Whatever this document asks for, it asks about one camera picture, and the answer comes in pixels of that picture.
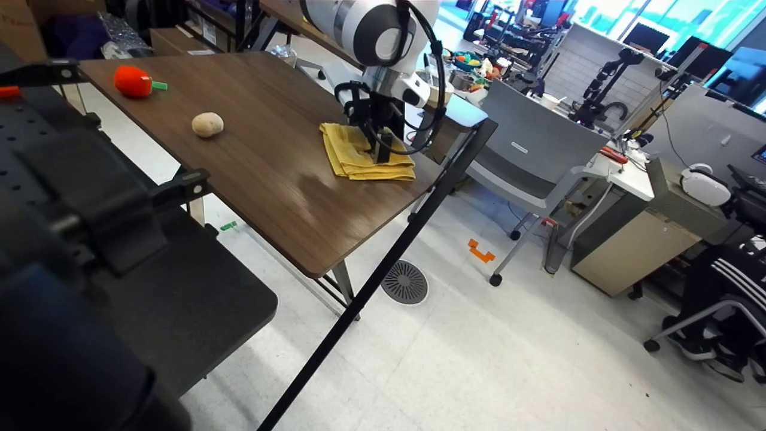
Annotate round floor drain cover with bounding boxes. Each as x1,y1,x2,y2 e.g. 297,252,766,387
380,260,428,303

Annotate black tripod pole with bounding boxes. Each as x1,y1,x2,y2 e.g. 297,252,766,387
256,120,498,431

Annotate tan cabinet box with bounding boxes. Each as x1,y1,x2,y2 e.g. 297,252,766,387
571,160,727,297

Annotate yellow towel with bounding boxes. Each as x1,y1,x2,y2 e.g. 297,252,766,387
317,121,416,181

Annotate orange plush tomato toy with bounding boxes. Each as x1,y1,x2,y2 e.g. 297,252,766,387
113,65,167,101

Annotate beige plush potato toy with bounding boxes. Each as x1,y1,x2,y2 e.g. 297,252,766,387
191,113,224,139

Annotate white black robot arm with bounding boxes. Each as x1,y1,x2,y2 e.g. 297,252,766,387
298,0,447,162

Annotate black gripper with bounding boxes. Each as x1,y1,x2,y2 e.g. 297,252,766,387
346,84,402,162

